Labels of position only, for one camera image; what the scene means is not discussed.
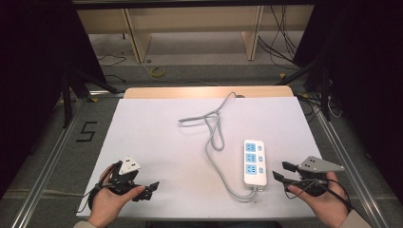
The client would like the wooden shelf frame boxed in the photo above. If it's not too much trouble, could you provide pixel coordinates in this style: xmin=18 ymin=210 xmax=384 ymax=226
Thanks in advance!
xmin=71 ymin=0 xmax=316 ymax=64

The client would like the metal rail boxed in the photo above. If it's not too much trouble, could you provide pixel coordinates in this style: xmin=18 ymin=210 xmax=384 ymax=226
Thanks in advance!
xmin=311 ymin=100 xmax=392 ymax=228
xmin=10 ymin=97 xmax=88 ymax=228

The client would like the black stand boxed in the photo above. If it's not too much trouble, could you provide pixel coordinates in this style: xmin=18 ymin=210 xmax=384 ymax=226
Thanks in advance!
xmin=60 ymin=69 xmax=125 ymax=129
xmin=277 ymin=58 xmax=333 ymax=123

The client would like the person's right hand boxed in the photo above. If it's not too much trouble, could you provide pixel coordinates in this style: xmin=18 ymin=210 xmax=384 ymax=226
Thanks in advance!
xmin=287 ymin=171 xmax=350 ymax=228

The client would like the wooden table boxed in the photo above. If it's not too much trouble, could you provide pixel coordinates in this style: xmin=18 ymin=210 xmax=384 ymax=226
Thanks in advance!
xmin=122 ymin=85 xmax=295 ymax=100

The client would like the grey power strip cable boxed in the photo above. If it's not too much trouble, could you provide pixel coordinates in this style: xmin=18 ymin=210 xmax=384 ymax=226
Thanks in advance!
xmin=178 ymin=91 xmax=262 ymax=202

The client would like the white power strip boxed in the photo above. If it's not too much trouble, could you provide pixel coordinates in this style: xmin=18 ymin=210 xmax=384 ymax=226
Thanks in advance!
xmin=242 ymin=139 xmax=268 ymax=188

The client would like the white board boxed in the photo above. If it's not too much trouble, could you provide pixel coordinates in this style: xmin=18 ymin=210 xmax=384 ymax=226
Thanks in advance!
xmin=76 ymin=96 xmax=323 ymax=220

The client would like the person's left hand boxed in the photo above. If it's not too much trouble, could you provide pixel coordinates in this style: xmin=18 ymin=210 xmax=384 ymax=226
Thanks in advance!
xmin=87 ymin=164 xmax=146 ymax=228

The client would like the yellow cable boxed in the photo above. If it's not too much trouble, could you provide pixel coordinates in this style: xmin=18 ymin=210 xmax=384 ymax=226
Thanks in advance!
xmin=141 ymin=61 xmax=220 ymax=87

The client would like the bundle of black cables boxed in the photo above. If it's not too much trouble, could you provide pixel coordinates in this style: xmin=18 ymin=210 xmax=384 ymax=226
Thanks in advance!
xmin=257 ymin=4 xmax=302 ymax=71

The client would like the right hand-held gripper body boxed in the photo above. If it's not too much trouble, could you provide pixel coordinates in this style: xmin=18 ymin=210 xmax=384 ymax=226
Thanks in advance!
xmin=296 ymin=155 xmax=346 ymax=197

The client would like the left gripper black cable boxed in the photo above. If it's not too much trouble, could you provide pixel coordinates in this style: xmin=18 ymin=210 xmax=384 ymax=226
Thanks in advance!
xmin=75 ymin=161 xmax=123 ymax=214

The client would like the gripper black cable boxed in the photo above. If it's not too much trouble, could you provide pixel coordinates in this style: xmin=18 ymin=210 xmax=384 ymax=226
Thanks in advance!
xmin=283 ymin=178 xmax=354 ymax=214
xmin=75 ymin=161 xmax=123 ymax=214

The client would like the white cable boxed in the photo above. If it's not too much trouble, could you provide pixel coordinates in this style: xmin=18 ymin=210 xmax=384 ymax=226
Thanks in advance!
xmin=326 ymin=94 xmax=344 ymax=120

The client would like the thin black cable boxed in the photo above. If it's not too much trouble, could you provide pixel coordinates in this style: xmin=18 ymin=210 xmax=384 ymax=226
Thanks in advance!
xmin=96 ymin=52 xmax=128 ymax=84

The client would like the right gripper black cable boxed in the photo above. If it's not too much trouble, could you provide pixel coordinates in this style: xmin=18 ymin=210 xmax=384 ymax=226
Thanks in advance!
xmin=283 ymin=178 xmax=354 ymax=214

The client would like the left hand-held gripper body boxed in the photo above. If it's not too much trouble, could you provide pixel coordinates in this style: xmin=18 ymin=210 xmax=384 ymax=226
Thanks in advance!
xmin=108 ymin=156 xmax=143 ymax=196

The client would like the black curtain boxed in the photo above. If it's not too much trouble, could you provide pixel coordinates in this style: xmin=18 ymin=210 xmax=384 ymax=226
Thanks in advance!
xmin=292 ymin=0 xmax=403 ymax=205
xmin=0 ymin=0 xmax=108 ymax=199

